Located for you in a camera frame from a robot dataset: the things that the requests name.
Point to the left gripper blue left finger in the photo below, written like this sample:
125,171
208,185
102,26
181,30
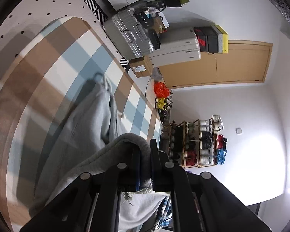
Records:
91,202

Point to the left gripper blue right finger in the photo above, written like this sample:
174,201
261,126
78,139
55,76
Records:
200,202

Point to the grey hoodie with print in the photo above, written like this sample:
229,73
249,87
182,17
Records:
92,140

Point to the blue plaid cloth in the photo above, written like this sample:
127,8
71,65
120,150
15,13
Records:
164,214

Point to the wooden shoe rack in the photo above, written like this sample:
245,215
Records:
193,144

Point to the yellow shoes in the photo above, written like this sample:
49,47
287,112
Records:
163,103

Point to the orange plastic bag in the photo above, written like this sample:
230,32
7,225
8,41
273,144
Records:
161,90

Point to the brown cardboard box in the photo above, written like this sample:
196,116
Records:
141,67

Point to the wooden door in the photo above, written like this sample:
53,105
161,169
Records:
245,62

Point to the stack of shoe boxes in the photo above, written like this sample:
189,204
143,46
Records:
212,39

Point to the silver aluminium suitcase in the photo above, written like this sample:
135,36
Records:
131,31

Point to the dotted floor rug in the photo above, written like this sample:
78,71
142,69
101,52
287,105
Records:
30,17

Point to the wall light switch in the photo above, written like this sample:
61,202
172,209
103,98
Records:
238,131

